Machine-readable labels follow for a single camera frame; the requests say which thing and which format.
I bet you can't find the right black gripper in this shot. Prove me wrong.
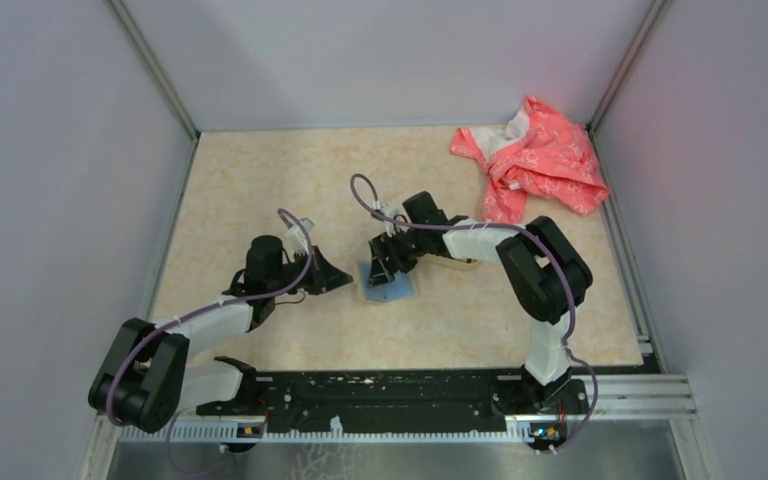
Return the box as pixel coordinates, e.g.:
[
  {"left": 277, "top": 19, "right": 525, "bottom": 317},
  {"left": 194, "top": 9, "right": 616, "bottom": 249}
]
[{"left": 366, "top": 226, "right": 428, "bottom": 289}]

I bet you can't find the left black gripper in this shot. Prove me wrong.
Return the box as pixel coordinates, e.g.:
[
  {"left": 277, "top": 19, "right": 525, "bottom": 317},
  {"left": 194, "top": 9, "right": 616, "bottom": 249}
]
[{"left": 269, "top": 244, "right": 352, "bottom": 295}]

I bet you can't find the beige card holder wallet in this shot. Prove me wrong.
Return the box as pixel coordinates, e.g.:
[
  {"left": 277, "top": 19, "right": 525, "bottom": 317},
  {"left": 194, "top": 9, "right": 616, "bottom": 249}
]
[{"left": 355, "top": 260, "right": 419, "bottom": 305}]

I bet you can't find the beige tray of cards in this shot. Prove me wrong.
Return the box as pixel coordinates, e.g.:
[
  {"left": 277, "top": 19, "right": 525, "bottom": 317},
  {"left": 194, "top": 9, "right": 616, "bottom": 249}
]
[{"left": 423, "top": 255, "right": 479, "bottom": 271}]

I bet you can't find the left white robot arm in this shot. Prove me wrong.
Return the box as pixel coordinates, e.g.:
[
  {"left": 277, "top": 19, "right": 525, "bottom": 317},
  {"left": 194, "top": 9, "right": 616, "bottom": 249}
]
[{"left": 88, "top": 235, "right": 353, "bottom": 433}]

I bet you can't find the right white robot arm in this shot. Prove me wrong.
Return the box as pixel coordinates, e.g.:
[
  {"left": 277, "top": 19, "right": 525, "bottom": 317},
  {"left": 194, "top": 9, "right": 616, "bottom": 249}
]
[{"left": 367, "top": 191, "right": 593, "bottom": 412}]

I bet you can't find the pink crumpled cloth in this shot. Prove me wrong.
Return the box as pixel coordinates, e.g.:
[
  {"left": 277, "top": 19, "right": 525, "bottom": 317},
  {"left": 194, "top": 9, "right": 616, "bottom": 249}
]
[{"left": 449, "top": 95, "right": 610, "bottom": 224}]

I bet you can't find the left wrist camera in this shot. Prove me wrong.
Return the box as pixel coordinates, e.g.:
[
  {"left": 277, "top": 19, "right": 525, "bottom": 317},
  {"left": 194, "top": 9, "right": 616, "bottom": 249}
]
[{"left": 285, "top": 217, "right": 315, "bottom": 255}]

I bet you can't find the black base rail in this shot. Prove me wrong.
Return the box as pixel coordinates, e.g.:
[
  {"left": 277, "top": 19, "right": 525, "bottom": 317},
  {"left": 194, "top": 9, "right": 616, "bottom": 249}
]
[{"left": 196, "top": 368, "right": 589, "bottom": 434}]

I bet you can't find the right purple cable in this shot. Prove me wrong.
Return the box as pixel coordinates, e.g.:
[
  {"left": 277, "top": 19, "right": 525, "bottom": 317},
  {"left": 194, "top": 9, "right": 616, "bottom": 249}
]
[{"left": 349, "top": 173, "right": 600, "bottom": 454}]

